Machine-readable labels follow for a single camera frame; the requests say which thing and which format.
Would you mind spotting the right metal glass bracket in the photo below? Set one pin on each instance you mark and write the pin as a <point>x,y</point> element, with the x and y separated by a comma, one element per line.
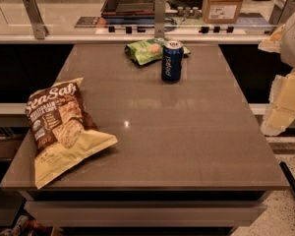
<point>281,12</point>

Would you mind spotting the metal glass bracket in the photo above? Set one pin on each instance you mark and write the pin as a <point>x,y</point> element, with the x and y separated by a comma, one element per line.
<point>159,18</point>
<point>281,12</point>
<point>40,30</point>

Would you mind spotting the green chip bag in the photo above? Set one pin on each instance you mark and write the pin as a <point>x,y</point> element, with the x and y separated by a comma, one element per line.
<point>145,51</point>

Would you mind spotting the dark tray with orange rim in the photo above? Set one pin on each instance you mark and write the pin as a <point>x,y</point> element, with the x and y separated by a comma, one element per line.
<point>127,7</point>

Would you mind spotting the black pole on floor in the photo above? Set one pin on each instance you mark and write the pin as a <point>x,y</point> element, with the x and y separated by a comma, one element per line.
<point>288,174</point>

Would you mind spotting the blue pepsi can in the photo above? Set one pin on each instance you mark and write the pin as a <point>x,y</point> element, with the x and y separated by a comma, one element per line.
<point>171,66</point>

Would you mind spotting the cardboard box with label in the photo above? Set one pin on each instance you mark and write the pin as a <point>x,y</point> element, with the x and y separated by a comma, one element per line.
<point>221,11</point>

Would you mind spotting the brown sea salt chip bag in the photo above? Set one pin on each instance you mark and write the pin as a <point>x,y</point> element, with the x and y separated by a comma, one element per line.
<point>63,131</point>

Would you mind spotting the left metal glass bracket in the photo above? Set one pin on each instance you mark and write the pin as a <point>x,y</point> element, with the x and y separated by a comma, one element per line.
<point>40,30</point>

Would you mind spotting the middle metal glass bracket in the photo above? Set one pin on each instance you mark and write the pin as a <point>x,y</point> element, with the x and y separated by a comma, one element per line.
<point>159,18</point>

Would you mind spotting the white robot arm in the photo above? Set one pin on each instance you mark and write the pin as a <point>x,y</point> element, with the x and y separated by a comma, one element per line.
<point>287,51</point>

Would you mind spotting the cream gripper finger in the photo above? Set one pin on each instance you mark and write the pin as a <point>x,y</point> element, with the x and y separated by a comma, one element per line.
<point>273,43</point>
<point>280,112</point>

